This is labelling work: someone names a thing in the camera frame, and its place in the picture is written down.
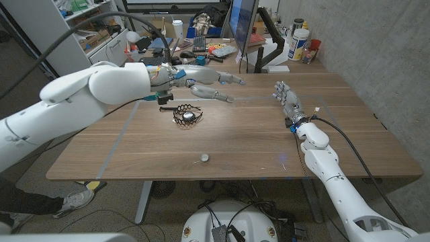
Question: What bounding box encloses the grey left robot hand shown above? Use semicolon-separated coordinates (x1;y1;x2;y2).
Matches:
147;63;247;104

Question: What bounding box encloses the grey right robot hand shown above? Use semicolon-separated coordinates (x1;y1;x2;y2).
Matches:
273;81;308;125

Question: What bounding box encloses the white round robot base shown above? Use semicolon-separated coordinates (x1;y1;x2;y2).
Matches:
181;200;279;242

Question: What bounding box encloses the black keyboard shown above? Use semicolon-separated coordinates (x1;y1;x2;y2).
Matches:
192;35;206;53

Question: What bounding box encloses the small grey keyboard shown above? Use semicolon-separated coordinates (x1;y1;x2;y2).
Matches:
211;45;238;58

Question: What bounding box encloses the blue storage bin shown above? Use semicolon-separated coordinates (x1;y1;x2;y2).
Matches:
186;17;222;39

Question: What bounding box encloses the white tumbler cup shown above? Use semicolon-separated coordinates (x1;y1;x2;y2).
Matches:
171;19;184;40

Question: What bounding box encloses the blue notebook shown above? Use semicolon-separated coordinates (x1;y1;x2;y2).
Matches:
147;36;174;50

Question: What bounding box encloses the white canister blue label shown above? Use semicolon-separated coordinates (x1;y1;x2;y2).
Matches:
288;28;310;62

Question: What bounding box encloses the black jacket pile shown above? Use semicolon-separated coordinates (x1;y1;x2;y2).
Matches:
191;3;231;28

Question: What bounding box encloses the red book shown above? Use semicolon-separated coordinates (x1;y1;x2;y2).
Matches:
248;32;267;47

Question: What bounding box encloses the computer monitor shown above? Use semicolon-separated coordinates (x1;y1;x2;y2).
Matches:
228;0;259;56

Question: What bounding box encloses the grey table leg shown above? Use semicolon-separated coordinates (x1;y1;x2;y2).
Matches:
134;180;154;225
301;177;324;224

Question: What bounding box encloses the round black floor fan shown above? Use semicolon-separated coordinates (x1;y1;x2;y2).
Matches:
150;180;177;200

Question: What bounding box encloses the white shelf cabinet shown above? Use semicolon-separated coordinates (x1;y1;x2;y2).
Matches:
0;0;130;78

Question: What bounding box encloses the yellow black floor object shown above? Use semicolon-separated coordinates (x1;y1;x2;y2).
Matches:
76;180;108;194

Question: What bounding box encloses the white sneaker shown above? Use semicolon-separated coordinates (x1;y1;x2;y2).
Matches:
53;189;96;219

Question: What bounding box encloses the white robot torso edge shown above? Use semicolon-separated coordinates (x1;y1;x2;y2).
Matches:
0;233;137;242

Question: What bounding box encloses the person's dark trouser leg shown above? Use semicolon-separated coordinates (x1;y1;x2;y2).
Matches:
0;176;65;216

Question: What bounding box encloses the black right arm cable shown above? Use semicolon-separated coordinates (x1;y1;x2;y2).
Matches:
312;116;410;229

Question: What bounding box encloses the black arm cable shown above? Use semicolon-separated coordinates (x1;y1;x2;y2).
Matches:
312;116;410;229
0;11;173;100

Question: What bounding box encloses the black framed wall screen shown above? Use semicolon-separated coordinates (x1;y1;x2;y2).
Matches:
121;0;232;16

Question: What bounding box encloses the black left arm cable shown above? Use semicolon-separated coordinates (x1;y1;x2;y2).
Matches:
0;11;173;100

